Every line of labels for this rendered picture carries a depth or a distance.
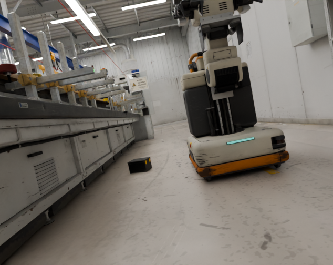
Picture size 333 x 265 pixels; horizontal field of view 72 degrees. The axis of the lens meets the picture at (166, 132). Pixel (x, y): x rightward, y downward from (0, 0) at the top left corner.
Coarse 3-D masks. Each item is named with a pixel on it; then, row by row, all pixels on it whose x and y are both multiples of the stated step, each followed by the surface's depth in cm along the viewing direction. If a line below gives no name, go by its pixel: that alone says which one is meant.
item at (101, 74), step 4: (100, 72) 136; (104, 72) 138; (80, 76) 136; (84, 76) 136; (88, 76) 136; (92, 76) 137; (96, 76) 137; (100, 76) 137; (104, 76) 137; (60, 80) 136; (64, 80) 136; (68, 80) 136; (72, 80) 136; (76, 80) 136; (80, 80) 137; (84, 80) 137; (44, 84) 136; (60, 84) 136; (64, 84) 137; (68, 84) 139; (40, 88) 136; (44, 88) 137; (48, 88) 139
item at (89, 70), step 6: (66, 72) 112; (72, 72) 112; (78, 72) 112; (84, 72) 112; (90, 72) 112; (36, 78) 112; (42, 78) 112; (48, 78) 112; (54, 78) 112; (60, 78) 112; (66, 78) 113; (6, 84) 111; (12, 84) 111; (18, 84) 112; (12, 90) 113
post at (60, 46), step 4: (56, 44) 155; (60, 44) 155; (60, 48) 155; (60, 52) 155; (64, 52) 157; (60, 56) 156; (64, 56) 156; (60, 60) 156; (64, 60) 156; (64, 64) 156; (64, 68) 156; (68, 68) 159; (68, 92) 157; (72, 92) 158; (68, 96) 157; (72, 96) 158; (72, 100) 158
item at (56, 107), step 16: (0, 96) 81; (0, 112) 80; (16, 112) 89; (32, 112) 100; (48, 112) 114; (64, 112) 132; (80, 112) 159; (96, 112) 198; (112, 112) 264; (128, 112) 407
